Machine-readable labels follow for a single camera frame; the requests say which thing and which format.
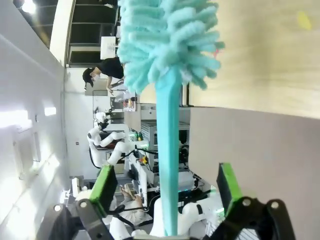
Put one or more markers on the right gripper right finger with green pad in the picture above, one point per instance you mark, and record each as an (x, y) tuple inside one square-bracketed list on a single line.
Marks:
[(228, 190)]

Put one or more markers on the seated person in white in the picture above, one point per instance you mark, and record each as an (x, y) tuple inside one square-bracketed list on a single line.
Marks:
[(133, 207)]

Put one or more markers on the teal microfibre duster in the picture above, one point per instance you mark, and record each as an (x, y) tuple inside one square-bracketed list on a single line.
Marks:
[(168, 150)]

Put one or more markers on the white board sign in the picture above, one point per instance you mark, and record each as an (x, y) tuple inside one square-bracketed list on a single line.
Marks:
[(108, 48)]

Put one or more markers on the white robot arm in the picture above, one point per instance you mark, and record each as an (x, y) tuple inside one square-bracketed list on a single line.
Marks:
[(195, 212)]

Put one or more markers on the wooden shelf unit black frame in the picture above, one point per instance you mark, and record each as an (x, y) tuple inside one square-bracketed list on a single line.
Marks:
[(262, 62)]

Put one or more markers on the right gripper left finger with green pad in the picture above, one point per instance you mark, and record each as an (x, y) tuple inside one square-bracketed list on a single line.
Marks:
[(103, 190)]

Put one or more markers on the red paper scrap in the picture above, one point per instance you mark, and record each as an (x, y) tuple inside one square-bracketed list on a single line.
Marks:
[(216, 51)]

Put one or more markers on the person in black with cap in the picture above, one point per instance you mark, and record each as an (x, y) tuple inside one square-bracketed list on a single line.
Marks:
[(110, 67)]

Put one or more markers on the white humanoid robot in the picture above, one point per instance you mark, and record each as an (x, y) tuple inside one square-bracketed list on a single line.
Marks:
[(105, 142)]

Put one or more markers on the yellow paper scrap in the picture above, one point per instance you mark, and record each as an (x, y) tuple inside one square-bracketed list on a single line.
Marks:
[(304, 20)]

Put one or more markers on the grey equipment rack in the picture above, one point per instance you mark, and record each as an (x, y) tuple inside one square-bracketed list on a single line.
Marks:
[(150, 132)]

